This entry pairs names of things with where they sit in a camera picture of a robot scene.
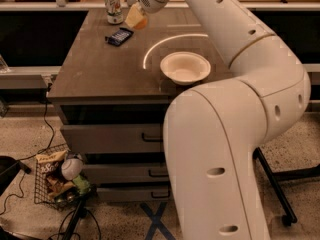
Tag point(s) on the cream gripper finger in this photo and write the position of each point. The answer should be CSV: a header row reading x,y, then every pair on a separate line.
x,y
135,15

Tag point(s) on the orange fruit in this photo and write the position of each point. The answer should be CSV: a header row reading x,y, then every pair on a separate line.
x,y
142,24

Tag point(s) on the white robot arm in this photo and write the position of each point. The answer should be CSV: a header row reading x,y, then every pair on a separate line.
x,y
211,131

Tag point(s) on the green white soda can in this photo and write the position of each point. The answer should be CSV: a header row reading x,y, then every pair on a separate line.
x,y
114,11

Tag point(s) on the white paper bowl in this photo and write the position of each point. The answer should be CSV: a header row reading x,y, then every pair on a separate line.
x,y
185,68

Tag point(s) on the grey drawer cabinet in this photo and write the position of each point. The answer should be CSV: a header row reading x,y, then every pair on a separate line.
x,y
100,84

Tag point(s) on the top grey drawer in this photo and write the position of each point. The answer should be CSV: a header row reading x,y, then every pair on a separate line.
x,y
113,138

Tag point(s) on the grey drawer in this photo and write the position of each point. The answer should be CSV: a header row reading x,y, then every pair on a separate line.
x,y
126,173
113,138
134,194

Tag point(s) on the middle grey drawer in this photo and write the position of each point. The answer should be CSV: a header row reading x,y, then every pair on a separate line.
x,y
126,173

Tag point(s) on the white round ball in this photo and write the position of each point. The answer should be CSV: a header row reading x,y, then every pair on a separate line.
x,y
71,168

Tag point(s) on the yellow chip bag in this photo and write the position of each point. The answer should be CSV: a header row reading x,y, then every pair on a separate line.
x,y
49,163

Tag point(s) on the bottom grey drawer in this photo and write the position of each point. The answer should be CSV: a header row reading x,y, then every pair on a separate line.
x,y
134,194

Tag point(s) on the green snack pack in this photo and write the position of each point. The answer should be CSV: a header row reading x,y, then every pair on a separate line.
x,y
82,184

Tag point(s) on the black tripod leg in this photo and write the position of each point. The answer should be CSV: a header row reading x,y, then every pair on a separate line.
x,y
68,225

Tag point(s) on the black object left edge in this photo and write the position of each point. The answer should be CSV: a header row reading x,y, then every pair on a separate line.
x,y
9,168

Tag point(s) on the black wheeled stand base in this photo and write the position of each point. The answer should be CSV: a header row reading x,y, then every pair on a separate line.
x,y
275,178

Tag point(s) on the black wire basket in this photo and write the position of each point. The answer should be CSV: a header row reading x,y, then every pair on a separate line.
x,y
68,199

